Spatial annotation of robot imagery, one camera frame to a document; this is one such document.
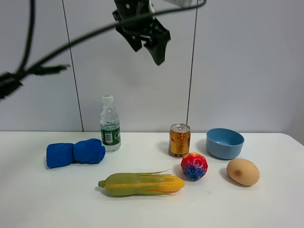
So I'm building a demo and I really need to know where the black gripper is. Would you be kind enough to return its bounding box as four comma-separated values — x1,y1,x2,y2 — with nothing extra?
112,0,171,66

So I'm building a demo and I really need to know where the gold red drink can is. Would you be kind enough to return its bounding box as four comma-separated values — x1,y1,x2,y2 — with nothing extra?
169,123,191,158

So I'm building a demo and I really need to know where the tan egg-shaped potato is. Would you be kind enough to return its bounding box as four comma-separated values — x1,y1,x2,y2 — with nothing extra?
226,158,260,186

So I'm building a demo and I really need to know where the blue rolled cloth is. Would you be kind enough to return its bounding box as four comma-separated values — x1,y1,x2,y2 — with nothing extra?
46,138,106,169

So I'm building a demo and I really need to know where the clear water bottle green label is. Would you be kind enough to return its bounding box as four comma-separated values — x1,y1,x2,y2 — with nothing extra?
99,95,121,152

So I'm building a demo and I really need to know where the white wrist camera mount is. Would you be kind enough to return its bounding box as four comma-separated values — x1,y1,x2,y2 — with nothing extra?
148,0,192,13

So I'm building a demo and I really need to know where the rainbow speckled faceted ball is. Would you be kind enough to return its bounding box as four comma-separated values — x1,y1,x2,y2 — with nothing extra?
180,152,208,181

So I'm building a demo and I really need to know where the blue plastic bowl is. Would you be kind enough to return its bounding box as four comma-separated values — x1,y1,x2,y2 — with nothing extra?
206,128,245,160

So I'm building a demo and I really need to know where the black cable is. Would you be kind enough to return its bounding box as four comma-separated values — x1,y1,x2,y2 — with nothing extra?
0,0,207,100

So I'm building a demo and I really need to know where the yellow toy corn cob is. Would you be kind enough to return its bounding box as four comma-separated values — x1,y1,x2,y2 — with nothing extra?
98,171,185,197

